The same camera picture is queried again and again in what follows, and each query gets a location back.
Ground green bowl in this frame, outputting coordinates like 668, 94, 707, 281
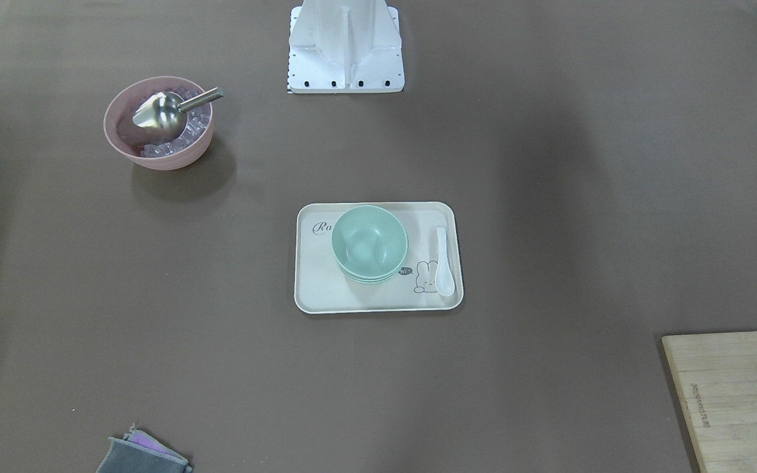
344, 273, 397, 284
337, 263, 402, 278
331, 206, 409, 277

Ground green bowl on tray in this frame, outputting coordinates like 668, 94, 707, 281
344, 273, 397, 284

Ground cream rabbit tray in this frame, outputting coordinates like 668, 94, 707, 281
294, 202, 465, 314

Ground white ceramic spoon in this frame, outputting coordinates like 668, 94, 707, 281
436, 227, 455, 297

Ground pink bowl with ice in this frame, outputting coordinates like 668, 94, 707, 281
103, 76, 225, 171

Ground metal scoop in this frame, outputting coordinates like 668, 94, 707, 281
131, 87, 225, 144

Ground grey folded cloth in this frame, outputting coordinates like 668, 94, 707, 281
96, 425, 193, 472

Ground wooden cutting board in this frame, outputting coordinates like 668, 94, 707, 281
662, 330, 757, 472

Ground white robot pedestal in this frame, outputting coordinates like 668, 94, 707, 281
287, 1, 405, 94

